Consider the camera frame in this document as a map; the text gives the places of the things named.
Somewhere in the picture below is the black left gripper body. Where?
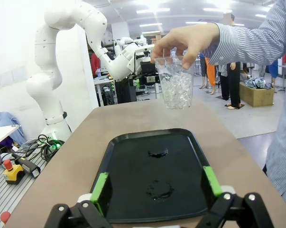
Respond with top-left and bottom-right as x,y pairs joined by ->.
139,61 -> 158,85

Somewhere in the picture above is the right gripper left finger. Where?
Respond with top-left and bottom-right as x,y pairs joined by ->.
43,172 -> 115,228

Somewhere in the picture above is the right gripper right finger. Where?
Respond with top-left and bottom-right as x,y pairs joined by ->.
197,165 -> 276,228

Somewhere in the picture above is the short clear iced cup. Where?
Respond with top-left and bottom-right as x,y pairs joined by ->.
153,55 -> 195,110

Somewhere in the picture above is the person's right forearm striped sleeve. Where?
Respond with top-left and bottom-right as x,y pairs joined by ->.
201,0 -> 286,66

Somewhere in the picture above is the person's right hand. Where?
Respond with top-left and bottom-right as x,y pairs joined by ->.
150,23 -> 221,71

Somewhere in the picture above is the black equipment cabinet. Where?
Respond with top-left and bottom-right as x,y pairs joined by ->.
115,78 -> 138,104

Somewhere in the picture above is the black computer tower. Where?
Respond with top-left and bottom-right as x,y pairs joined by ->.
102,86 -> 115,106

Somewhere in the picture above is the black plastic serving tray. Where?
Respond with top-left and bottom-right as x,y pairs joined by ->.
90,128 -> 211,224

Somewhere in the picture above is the person in red top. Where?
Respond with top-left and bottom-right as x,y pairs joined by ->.
90,52 -> 102,78

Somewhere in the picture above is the mannequin in orange trousers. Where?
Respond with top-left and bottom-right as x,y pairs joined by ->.
199,53 -> 217,90

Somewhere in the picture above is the black handheld controller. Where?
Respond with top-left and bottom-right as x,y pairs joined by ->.
11,153 -> 41,179

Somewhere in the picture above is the person in blue striped shirt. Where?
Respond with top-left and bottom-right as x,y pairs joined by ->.
262,54 -> 286,214

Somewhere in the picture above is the mannequin in black trousers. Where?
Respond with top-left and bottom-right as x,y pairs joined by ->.
220,13 -> 242,110

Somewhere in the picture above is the yellow emergency stop box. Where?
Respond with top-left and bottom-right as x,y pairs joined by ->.
2,159 -> 25,185

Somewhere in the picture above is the red emergency stop button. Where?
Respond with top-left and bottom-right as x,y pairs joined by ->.
0,210 -> 12,225

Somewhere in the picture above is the pile of grey clothes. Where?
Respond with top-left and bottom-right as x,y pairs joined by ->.
244,76 -> 274,90

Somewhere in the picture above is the large cardboard box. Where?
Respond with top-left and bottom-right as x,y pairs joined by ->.
239,82 -> 275,108

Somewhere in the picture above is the white desk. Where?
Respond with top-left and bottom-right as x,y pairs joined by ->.
0,124 -> 22,171

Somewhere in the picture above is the blue cloth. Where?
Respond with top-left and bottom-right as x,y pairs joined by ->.
0,112 -> 26,147

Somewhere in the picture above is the black cable bundle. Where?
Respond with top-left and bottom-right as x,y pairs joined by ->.
37,134 -> 63,162

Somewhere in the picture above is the slotted aluminium base plate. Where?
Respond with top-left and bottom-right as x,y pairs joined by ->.
0,152 -> 47,228

